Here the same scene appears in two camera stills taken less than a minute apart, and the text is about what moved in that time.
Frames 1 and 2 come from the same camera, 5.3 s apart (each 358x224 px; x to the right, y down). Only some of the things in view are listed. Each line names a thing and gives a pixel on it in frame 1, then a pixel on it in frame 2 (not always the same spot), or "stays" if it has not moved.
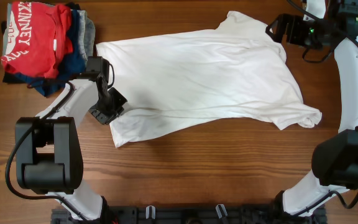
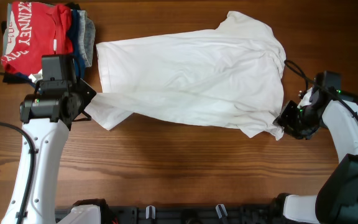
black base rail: [192, 215] stays
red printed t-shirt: [38, 37] stays
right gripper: [294, 23] -> [283, 119]
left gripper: [104, 117] -> [89, 92]
